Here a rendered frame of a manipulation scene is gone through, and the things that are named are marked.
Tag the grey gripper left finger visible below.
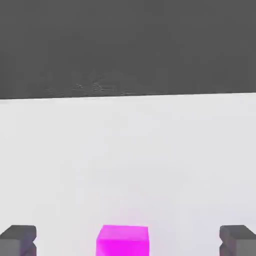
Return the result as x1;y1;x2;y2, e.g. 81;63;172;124
0;224;38;256

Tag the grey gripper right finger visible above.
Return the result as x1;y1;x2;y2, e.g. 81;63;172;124
219;224;256;256

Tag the small magenta cube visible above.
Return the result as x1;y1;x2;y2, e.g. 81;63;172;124
95;224;150;256

